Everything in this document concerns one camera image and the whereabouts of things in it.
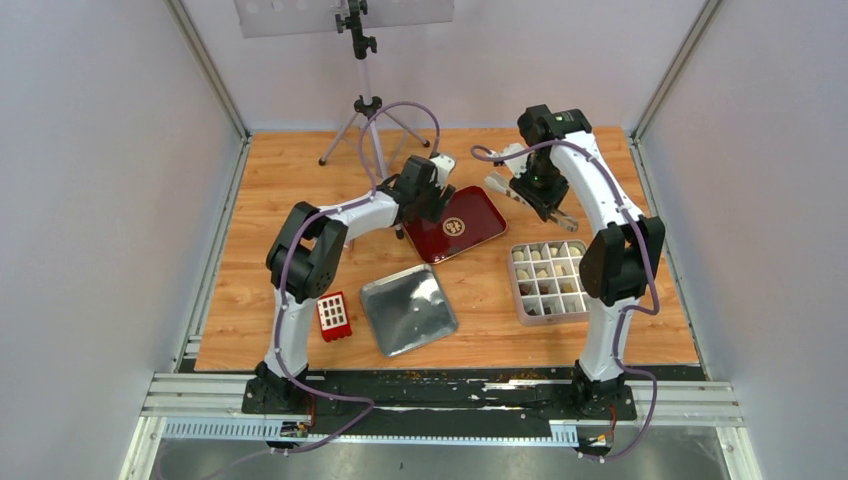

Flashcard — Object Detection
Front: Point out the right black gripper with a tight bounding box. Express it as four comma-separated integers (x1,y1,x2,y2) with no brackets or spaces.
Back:
511,155,569,220

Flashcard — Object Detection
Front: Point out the red lacquer tray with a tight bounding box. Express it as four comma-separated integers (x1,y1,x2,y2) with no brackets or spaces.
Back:
404,186,508,264

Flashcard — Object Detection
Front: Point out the silver compartment tin box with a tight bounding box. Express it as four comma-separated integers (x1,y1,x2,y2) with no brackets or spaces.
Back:
508,240,589,327

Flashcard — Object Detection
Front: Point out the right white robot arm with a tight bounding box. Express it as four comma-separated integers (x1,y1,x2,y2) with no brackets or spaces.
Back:
509,104,666,418

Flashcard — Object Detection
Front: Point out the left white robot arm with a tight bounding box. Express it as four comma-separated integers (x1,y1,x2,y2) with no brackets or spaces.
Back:
255,153,456,413

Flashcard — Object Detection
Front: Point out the grey tripod stand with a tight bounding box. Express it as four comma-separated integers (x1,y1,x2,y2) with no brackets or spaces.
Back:
318,0,436,234

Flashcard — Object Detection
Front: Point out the silver tin lid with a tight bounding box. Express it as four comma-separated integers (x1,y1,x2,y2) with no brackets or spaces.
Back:
359,264,459,358

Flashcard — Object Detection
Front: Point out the red small box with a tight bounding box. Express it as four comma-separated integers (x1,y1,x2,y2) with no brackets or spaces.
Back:
316,291,353,343

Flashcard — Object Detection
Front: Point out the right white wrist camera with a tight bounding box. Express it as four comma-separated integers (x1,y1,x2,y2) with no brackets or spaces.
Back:
490,143,529,169

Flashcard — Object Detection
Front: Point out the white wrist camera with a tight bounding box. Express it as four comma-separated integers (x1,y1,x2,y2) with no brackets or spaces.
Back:
429,153,456,189
490,143,529,169

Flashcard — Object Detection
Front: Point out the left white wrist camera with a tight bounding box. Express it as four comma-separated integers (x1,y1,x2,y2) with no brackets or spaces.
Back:
429,153,456,189

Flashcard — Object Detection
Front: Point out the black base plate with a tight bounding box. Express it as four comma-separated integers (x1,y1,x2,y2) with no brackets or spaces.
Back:
241,365,639,439

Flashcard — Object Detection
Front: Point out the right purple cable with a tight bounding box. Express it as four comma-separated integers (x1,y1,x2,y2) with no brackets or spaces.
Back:
470,139,662,463

